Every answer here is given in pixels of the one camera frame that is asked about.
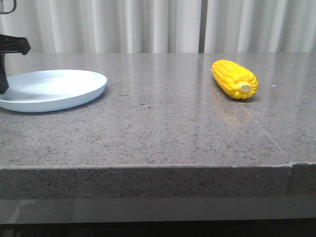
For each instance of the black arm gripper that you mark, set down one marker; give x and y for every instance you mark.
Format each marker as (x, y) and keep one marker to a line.
(10, 44)

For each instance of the light blue round plate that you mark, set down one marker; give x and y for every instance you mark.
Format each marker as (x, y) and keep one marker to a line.
(52, 90)

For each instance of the yellow corn cob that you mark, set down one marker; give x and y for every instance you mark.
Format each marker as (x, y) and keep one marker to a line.
(235, 80)

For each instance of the white pleated curtain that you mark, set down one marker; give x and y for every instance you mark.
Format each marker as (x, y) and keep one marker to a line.
(161, 26)

